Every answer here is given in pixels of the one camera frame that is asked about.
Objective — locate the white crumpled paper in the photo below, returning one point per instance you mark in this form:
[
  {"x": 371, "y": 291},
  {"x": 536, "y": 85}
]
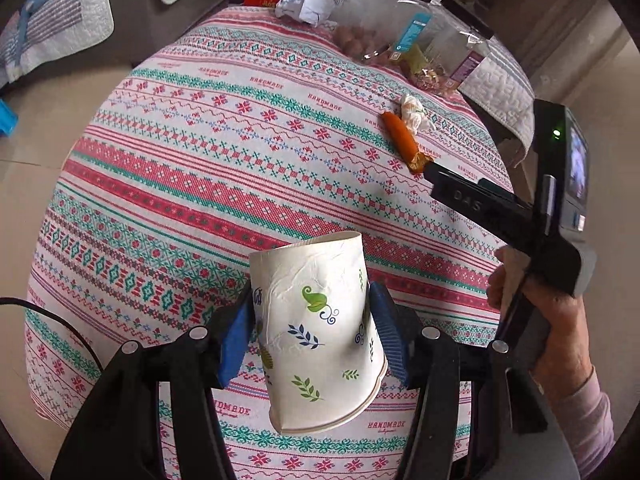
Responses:
[{"x": 287, "y": 6}]

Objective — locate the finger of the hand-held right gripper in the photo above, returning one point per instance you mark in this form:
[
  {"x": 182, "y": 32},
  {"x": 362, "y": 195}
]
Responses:
[{"x": 475, "y": 200}]

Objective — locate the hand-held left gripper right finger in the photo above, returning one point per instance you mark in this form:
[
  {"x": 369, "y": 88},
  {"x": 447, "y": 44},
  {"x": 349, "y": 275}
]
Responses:
[{"x": 390, "y": 335}]

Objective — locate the blue soft toy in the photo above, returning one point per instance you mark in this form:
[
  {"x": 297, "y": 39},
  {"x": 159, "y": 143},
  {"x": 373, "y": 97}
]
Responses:
[{"x": 35, "y": 15}]

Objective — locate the patterned red green tablecloth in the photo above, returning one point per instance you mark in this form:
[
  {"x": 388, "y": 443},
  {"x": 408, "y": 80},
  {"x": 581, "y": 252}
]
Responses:
[{"x": 225, "y": 160}]

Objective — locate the white crumpled cloth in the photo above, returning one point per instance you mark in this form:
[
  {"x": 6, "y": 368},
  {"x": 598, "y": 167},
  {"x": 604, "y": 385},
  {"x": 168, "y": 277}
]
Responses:
[{"x": 317, "y": 5}]

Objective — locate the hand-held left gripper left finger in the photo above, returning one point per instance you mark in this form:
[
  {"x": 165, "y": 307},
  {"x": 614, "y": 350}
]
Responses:
[{"x": 235, "y": 340}]

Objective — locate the dark grey sofa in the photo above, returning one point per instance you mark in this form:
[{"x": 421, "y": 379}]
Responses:
[{"x": 135, "y": 20}]

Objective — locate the person's right forearm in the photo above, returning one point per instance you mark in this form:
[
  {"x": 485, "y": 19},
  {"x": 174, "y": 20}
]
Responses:
[{"x": 585, "y": 410}]

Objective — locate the leaf print paper cup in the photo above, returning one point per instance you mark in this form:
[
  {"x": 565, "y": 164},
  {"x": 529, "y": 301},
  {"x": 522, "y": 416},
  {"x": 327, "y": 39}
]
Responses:
[{"x": 315, "y": 335}]

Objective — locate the person's right hand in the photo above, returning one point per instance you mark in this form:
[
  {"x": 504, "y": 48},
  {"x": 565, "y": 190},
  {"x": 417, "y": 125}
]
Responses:
[{"x": 565, "y": 325}]

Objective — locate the clear jar with teal label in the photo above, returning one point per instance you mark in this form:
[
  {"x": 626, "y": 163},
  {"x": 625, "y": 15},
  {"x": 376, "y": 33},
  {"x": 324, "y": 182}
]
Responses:
[{"x": 380, "y": 30}]

